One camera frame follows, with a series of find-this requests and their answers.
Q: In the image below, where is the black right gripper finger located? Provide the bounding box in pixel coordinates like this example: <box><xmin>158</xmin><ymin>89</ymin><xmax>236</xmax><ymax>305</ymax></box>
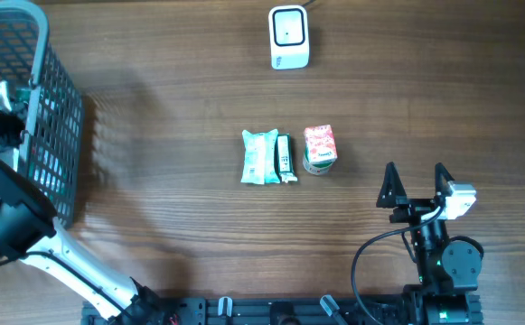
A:
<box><xmin>435</xmin><ymin>162</ymin><xmax>455</xmax><ymax>197</ymax></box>
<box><xmin>376</xmin><ymin>162</ymin><xmax>408</xmax><ymax>208</ymax></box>

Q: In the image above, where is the yogurt bottle red label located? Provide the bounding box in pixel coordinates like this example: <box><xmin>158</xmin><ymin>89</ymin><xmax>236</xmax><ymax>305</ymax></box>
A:
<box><xmin>303</xmin><ymin>125</ymin><xmax>338</xmax><ymax>175</ymax></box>

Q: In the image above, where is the light teal snack pouch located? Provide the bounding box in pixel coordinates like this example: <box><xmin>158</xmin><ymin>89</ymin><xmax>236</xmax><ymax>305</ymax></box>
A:
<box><xmin>240</xmin><ymin>129</ymin><xmax>280</xmax><ymax>185</ymax></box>

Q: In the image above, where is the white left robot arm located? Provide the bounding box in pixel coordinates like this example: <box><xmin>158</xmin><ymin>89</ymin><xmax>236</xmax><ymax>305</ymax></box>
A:
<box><xmin>0</xmin><ymin>160</ymin><xmax>165</xmax><ymax>324</ymax></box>

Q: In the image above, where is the white barcode scanner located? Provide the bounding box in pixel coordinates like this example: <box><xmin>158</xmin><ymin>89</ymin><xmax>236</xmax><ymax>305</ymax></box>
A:
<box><xmin>267</xmin><ymin>5</ymin><xmax>310</xmax><ymax>70</ymax></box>

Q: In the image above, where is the dark grey plastic basket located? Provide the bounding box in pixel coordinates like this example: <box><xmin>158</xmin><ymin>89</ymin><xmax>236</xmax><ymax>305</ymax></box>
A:
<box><xmin>0</xmin><ymin>1</ymin><xmax>85</xmax><ymax>228</ymax></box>

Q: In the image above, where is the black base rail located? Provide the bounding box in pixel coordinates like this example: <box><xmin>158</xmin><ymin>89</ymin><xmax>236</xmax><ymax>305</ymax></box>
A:
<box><xmin>80</xmin><ymin>295</ymin><xmax>484</xmax><ymax>325</ymax></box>

